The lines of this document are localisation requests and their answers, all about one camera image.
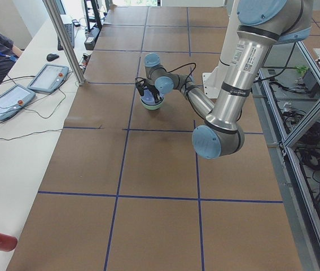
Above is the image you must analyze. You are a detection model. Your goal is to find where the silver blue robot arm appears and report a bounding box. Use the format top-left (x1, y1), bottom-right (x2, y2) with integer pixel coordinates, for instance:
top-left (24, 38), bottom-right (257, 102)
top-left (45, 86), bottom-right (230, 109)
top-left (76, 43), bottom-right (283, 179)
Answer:
top-left (144, 1), bottom-right (313, 159)

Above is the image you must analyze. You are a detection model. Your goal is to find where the near teach pendant tablet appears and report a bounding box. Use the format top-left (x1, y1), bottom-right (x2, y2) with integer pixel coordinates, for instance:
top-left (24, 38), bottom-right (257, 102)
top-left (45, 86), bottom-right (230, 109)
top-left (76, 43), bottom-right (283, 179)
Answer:
top-left (0, 84), bottom-right (36, 121)

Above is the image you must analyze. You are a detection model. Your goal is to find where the blue ceramic bowl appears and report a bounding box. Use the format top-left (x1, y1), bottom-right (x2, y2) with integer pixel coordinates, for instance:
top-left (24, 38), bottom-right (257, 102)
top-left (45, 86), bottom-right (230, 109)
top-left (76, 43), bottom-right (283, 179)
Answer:
top-left (141, 89), bottom-right (164, 106)

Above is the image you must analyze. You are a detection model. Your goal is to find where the far teach pendant tablet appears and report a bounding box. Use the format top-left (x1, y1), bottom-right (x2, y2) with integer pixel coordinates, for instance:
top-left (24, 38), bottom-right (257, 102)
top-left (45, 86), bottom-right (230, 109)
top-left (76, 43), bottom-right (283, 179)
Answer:
top-left (28, 63), bottom-right (69, 94)

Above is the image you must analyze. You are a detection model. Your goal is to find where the brown paper table cover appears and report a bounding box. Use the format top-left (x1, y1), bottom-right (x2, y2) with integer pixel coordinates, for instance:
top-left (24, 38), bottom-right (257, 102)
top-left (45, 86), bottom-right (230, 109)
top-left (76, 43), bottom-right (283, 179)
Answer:
top-left (8, 7), bottom-right (302, 270)

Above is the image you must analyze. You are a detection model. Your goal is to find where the black computer mouse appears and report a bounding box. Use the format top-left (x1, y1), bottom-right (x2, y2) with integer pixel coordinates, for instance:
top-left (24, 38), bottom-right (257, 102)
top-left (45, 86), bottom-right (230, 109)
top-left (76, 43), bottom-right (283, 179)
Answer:
top-left (46, 53), bottom-right (59, 62)

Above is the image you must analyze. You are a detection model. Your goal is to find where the teach pendant tablet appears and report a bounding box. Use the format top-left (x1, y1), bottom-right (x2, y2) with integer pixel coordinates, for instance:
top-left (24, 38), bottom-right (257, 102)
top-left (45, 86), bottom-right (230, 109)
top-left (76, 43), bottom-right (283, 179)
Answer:
top-left (0, 84), bottom-right (36, 121)
top-left (28, 63), bottom-right (69, 94)

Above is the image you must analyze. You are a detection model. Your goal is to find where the aluminium frame post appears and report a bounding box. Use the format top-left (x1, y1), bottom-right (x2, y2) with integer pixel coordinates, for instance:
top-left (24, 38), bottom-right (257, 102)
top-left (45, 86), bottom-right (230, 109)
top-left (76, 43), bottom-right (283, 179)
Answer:
top-left (43, 0), bottom-right (85, 86)

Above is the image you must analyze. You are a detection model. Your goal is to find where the green ceramic bowl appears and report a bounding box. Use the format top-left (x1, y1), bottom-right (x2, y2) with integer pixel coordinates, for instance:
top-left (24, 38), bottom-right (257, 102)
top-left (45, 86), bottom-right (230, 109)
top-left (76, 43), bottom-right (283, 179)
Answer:
top-left (140, 98), bottom-right (164, 111)

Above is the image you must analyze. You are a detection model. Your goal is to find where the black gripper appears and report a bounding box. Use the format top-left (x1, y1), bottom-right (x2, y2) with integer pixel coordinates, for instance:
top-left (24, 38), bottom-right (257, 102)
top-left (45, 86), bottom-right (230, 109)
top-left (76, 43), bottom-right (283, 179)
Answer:
top-left (143, 79), bottom-right (161, 103)

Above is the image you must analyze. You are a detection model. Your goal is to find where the black keyboard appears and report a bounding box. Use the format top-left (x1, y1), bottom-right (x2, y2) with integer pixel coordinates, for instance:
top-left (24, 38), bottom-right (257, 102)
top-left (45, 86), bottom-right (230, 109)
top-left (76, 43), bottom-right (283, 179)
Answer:
top-left (56, 23), bottom-right (76, 51)

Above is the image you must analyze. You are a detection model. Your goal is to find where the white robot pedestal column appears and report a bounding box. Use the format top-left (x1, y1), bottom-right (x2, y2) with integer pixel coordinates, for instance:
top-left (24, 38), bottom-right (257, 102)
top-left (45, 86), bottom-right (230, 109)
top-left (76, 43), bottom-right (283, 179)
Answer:
top-left (203, 0), bottom-right (240, 99)

